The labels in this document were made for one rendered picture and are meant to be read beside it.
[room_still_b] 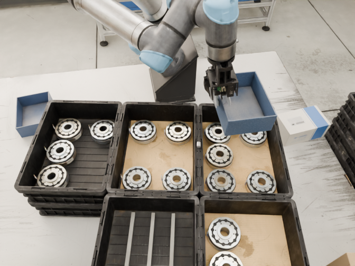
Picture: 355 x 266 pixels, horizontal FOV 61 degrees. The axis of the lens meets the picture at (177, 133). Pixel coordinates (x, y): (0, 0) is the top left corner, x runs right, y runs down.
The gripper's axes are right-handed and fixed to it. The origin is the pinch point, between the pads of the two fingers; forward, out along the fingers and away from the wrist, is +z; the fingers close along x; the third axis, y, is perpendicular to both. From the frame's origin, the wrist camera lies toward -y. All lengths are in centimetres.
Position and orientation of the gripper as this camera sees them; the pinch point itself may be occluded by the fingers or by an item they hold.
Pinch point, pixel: (219, 100)
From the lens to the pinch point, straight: 94.2
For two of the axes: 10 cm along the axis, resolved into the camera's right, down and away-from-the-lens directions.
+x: 9.8, -1.7, -0.1
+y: 1.3, 7.9, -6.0
